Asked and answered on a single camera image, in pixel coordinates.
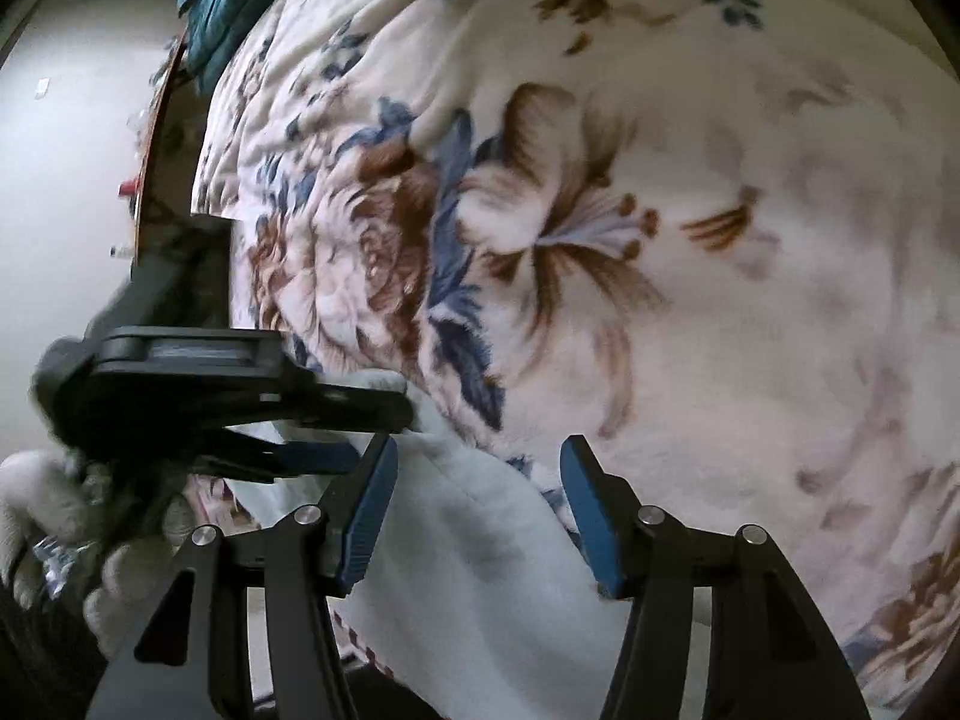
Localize pale mint green pants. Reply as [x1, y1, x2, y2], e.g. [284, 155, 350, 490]
[332, 371, 630, 718]

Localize white gloved left hand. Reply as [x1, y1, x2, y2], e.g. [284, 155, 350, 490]
[2, 450, 197, 658]

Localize floral plush blanket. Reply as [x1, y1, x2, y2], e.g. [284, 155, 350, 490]
[192, 0, 958, 718]

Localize wooden bed frame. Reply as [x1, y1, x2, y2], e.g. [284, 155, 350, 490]
[125, 32, 208, 268]

